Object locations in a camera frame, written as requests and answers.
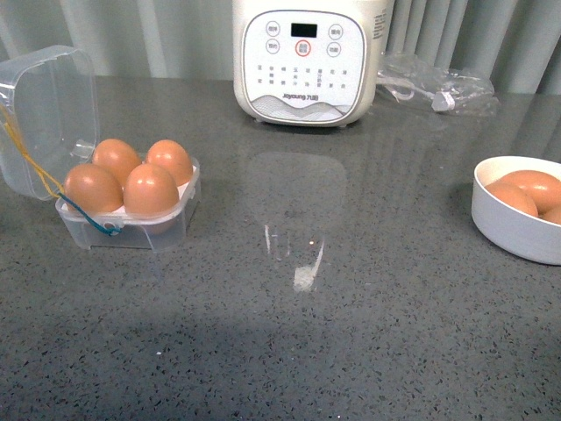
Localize white round bowl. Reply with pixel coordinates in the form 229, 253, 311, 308
471, 156, 560, 266

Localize cream Joyoung blender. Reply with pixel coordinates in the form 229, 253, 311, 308
232, 1, 387, 127

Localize clear plastic bag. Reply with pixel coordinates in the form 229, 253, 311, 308
377, 53, 500, 117

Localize brown egg in bowl back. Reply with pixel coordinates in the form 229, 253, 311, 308
499, 169, 561, 214

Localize brown egg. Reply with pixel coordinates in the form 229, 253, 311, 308
145, 139, 194, 186
499, 169, 561, 214
124, 163, 179, 218
540, 206, 561, 225
92, 139, 142, 188
486, 181, 538, 218
64, 163, 123, 214

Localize clear plastic egg box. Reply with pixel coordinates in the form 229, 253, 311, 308
1, 46, 201, 253

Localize white power cable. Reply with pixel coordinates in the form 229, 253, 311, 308
377, 72, 455, 113

